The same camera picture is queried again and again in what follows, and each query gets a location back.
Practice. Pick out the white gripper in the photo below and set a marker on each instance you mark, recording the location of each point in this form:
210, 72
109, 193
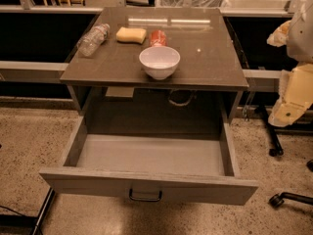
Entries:
301, 38

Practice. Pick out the clear plastic water bottle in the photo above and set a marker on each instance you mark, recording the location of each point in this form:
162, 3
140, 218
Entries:
93, 39

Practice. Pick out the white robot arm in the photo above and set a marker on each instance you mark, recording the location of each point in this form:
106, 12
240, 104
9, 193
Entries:
300, 36

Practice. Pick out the open grey top drawer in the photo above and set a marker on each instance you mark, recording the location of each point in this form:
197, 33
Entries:
188, 161

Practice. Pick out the black stand leg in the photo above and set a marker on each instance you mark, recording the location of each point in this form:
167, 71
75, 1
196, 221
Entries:
277, 149

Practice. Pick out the white bowl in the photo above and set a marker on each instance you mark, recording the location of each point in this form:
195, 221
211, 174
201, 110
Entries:
159, 62

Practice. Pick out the black chair caster leg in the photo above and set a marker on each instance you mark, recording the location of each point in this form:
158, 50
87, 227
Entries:
278, 199

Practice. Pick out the red soda can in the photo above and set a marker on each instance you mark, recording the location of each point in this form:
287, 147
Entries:
157, 38

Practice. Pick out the yellow sponge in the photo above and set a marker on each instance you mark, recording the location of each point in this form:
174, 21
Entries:
134, 35

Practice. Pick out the black drawer handle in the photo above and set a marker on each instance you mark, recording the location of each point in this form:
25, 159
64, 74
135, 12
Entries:
144, 197

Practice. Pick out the black floor frame bar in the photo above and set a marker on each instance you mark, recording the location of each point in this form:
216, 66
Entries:
17, 223

